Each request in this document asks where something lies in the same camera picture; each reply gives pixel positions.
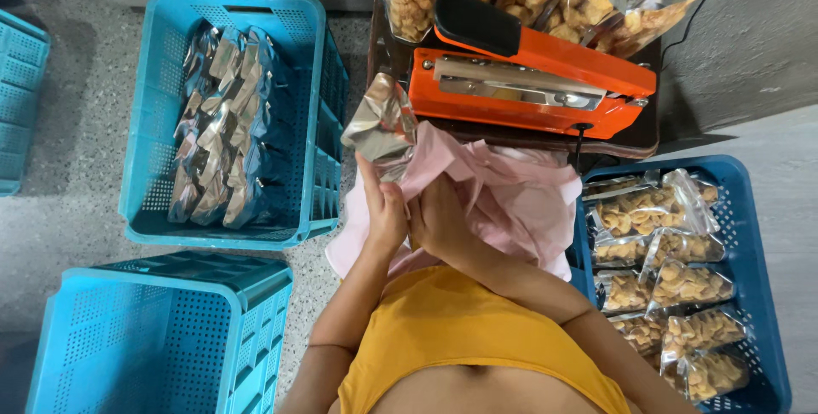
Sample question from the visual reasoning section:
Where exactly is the person's right hand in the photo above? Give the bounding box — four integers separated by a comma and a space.
406, 174, 488, 263

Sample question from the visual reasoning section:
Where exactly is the dark blue plastic crate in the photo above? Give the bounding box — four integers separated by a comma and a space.
565, 155, 793, 414

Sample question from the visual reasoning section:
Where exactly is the row of silver foil packets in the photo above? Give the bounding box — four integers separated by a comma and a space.
167, 23, 286, 231

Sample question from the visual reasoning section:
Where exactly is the pile of small snack packets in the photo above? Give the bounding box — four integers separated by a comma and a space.
583, 168, 752, 405

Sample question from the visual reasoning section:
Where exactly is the pink cloth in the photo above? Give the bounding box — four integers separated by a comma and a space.
325, 121, 584, 282

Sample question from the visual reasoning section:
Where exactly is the person's left hand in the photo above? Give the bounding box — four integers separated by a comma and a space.
354, 151, 410, 256

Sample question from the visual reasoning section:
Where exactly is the black power cable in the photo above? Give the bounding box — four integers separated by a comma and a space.
573, 123, 592, 175

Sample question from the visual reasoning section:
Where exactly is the orange heat sealer machine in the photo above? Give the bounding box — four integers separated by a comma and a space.
408, 0, 658, 141

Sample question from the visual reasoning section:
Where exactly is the yellow top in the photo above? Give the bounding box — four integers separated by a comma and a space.
337, 265, 634, 414

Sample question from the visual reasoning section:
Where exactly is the dark brown wooden table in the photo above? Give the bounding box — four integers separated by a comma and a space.
367, 0, 665, 161

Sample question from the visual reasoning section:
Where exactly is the teal plastic crate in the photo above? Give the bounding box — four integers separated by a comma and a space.
0, 8, 52, 198
118, 0, 350, 252
26, 249, 295, 414

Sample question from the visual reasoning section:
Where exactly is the silver foil pouch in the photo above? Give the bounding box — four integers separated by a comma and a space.
340, 72, 419, 182

